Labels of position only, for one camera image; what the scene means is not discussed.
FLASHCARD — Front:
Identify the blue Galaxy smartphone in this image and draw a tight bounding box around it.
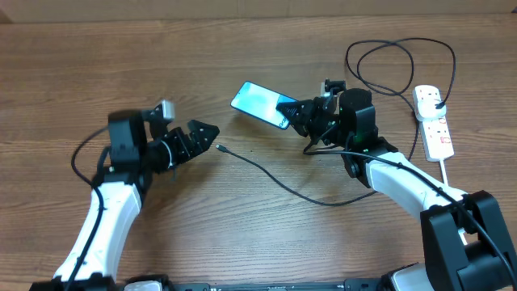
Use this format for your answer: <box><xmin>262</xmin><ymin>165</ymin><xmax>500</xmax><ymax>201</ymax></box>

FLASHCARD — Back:
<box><xmin>230</xmin><ymin>81</ymin><xmax>296</xmax><ymax>129</ymax></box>

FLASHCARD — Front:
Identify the black USB charging cable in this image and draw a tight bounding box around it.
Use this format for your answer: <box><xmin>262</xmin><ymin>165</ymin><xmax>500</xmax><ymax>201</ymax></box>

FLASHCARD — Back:
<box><xmin>215</xmin><ymin>37</ymin><xmax>457</xmax><ymax>208</ymax></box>

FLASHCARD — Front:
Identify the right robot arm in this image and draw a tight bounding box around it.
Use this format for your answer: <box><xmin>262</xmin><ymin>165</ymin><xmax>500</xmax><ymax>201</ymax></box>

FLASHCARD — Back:
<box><xmin>276</xmin><ymin>89</ymin><xmax>516</xmax><ymax>291</ymax></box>

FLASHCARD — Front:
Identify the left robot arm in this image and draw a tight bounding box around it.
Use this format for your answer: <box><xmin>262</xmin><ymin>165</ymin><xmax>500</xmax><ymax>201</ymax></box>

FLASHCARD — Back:
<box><xmin>31</xmin><ymin>108</ymin><xmax>220</xmax><ymax>290</ymax></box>

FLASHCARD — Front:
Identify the white charger plug adapter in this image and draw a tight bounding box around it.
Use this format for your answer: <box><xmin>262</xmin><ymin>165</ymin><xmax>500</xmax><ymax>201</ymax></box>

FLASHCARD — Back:
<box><xmin>415</xmin><ymin>99</ymin><xmax>447</xmax><ymax>121</ymax></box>

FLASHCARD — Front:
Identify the white power strip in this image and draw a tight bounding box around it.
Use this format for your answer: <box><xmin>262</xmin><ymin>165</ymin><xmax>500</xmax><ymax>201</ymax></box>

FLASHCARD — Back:
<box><xmin>412</xmin><ymin>85</ymin><xmax>454</xmax><ymax>162</ymax></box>

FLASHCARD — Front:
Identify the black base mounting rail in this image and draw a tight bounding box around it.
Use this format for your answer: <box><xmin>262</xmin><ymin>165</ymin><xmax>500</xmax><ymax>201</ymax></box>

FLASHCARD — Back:
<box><xmin>120</xmin><ymin>274</ymin><xmax>393</xmax><ymax>291</ymax></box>

